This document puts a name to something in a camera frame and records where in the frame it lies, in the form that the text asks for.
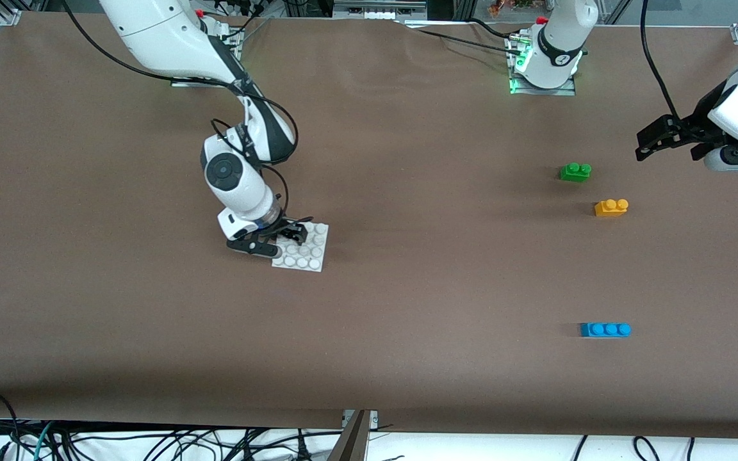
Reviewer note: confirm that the grey equipment box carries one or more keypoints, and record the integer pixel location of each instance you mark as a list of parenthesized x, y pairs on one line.
[(378, 9)]

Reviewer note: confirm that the green two-stud block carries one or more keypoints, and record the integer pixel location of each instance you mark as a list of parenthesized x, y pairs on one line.
[(573, 174)]

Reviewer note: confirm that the brown table cover sheet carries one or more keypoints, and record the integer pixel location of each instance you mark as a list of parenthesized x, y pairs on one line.
[(369, 320)]

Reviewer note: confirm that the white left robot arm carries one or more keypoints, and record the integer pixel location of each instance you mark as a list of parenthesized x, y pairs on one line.
[(561, 38)]

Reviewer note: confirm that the metal clamp bracket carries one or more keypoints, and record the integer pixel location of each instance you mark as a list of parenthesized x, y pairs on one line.
[(372, 417)]

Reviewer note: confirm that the blue three-stud block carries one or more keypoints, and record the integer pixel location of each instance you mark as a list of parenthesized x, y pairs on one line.
[(603, 330)]

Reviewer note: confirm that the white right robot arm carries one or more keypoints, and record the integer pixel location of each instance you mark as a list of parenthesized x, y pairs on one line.
[(164, 38)]

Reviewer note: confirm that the grey diagonal post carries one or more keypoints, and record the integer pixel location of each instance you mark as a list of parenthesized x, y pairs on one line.
[(351, 442)]

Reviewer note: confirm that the white studded base plate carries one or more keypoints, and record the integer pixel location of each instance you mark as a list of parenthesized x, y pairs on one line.
[(308, 256)]

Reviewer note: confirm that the yellow two-stud block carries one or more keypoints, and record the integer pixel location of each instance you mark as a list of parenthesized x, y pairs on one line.
[(609, 210)]

